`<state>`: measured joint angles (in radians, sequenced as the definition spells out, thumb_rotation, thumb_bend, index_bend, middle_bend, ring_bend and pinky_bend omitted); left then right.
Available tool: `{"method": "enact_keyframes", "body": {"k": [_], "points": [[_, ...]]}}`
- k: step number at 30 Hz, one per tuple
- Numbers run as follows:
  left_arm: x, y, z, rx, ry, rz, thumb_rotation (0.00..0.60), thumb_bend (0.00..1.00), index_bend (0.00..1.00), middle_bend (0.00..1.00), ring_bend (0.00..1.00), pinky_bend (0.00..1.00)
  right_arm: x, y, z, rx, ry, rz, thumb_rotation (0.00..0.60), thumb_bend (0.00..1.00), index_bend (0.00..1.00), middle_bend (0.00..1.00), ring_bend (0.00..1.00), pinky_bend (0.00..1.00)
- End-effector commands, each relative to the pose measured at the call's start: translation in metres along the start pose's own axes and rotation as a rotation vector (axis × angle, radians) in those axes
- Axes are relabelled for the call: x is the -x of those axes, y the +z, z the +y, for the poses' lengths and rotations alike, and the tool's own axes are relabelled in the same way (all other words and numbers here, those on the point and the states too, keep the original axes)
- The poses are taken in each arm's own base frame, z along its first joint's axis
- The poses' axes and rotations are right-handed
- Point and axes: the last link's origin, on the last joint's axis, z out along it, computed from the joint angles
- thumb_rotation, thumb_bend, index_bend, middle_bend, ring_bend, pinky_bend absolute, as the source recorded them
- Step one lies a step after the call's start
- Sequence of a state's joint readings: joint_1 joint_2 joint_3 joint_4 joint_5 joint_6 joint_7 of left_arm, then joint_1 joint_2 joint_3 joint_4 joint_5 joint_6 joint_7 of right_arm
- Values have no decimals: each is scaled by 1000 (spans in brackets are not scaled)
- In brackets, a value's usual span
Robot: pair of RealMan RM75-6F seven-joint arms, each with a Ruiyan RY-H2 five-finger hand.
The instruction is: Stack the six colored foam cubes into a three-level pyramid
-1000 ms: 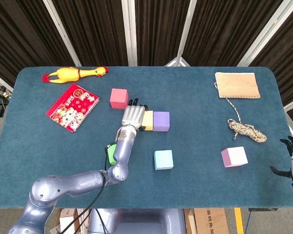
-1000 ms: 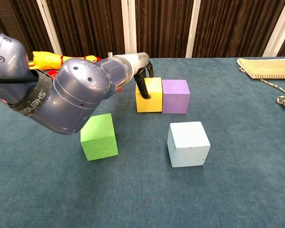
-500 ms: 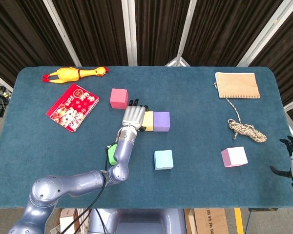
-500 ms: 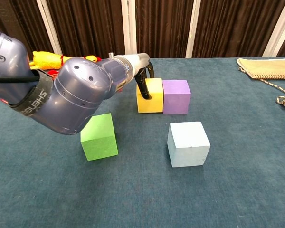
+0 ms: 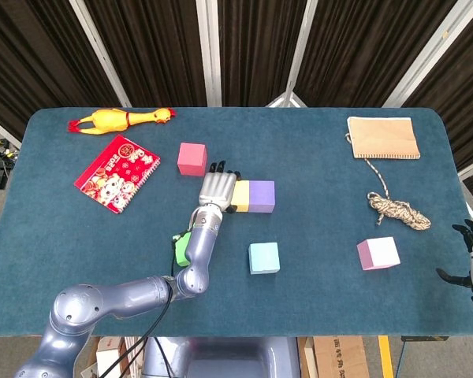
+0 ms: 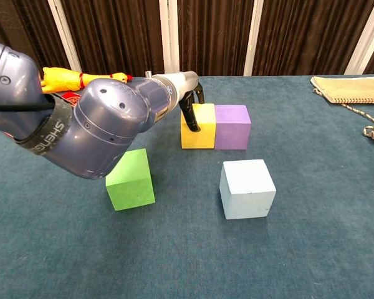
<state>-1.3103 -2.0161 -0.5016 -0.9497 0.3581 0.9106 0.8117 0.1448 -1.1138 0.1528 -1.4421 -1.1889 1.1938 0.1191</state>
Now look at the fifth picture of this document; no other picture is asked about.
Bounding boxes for grey-blue robot torso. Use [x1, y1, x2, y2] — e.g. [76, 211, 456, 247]
[141, 336, 300, 378]

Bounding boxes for brown kraft spiral notebook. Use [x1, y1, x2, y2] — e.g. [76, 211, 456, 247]
[346, 116, 422, 161]

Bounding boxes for white cardboard box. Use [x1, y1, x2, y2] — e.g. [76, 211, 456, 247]
[95, 336, 127, 378]

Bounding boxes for dark brown curtain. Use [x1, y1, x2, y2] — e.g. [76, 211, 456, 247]
[0, 0, 473, 206]

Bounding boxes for yellow foam cube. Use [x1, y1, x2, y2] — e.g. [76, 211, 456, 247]
[230, 180, 250, 213]

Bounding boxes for brown cardboard box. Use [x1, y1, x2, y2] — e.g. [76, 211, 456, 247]
[313, 336, 370, 378]

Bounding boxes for pink and white foam cube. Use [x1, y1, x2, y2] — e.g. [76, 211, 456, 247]
[356, 236, 401, 272]

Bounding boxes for light blue foam cube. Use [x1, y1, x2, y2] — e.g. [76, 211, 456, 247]
[248, 242, 281, 276]

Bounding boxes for yellow rubber chicken toy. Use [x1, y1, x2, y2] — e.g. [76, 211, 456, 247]
[67, 107, 177, 137]

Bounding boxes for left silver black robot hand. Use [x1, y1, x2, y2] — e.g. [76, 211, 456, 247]
[198, 159, 242, 214]

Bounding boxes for beige braided rope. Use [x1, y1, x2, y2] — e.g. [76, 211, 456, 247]
[345, 132, 432, 232]

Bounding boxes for green foam cube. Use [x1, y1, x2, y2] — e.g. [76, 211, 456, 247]
[174, 232, 192, 266]

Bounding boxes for red spiral notebook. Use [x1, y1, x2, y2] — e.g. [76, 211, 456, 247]
[73, 134, 162, 215]

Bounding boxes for purple foam cube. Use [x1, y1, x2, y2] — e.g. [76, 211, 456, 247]
[248, 180, 276, 214]

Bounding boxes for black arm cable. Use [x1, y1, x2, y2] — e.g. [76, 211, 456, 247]
[98, 232, 190, 378]

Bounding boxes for red foam cube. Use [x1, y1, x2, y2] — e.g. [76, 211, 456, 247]
[177, 142, 207, 176]

